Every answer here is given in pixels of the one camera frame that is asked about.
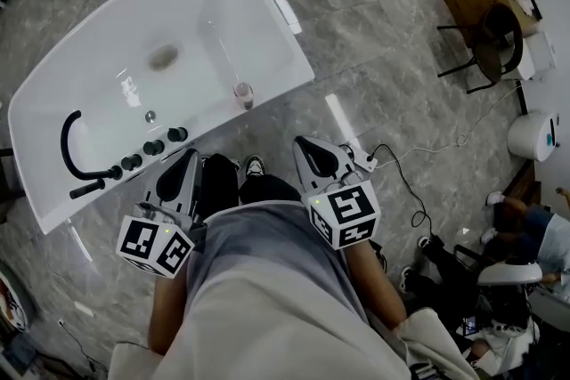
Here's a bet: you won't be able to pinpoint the black chair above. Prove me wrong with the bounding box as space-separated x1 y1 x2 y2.
436 4 525 95

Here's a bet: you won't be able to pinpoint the white bathtub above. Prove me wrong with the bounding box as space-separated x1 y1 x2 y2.
7 0 316 236

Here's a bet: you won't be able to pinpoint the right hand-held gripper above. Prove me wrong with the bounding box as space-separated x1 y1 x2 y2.
291 135 382 251

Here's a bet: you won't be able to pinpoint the person's black white shoe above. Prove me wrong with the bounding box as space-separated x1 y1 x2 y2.
243 155 266 180

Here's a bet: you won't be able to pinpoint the black hand shower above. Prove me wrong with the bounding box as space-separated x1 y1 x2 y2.
69 178 107 200

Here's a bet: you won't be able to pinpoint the black cable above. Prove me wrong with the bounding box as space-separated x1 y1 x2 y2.
370 143 447 247

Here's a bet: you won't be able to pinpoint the white cable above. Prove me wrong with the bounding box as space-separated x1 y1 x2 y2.
377 87 523 162

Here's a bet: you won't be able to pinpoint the white power strip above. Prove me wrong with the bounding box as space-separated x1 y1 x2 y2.
339 143 379 173

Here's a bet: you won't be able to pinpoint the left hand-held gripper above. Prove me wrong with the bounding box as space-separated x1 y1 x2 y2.
116 148 208 279

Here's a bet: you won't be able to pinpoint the person's left forearm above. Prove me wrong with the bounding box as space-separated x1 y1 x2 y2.
147 273 198 356

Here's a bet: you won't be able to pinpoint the black curved faucet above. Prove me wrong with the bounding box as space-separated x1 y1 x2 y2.
61 109 124 182

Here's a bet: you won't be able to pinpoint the person's grey shirt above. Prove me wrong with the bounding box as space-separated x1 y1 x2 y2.
106 198 485 380

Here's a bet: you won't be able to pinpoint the white round toilet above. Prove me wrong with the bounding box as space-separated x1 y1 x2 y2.
507 109 561 162

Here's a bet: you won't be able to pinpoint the pink bottle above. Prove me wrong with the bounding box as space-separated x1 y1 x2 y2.
232 81 256 111

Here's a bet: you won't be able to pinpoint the person's black trousers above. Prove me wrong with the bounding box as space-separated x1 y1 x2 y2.
201 152 305 220

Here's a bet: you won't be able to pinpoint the person's right forearm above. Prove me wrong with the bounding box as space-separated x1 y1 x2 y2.
343 240 409 331

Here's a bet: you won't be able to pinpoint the white flat box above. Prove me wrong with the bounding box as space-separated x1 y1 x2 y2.
511 29 558 82

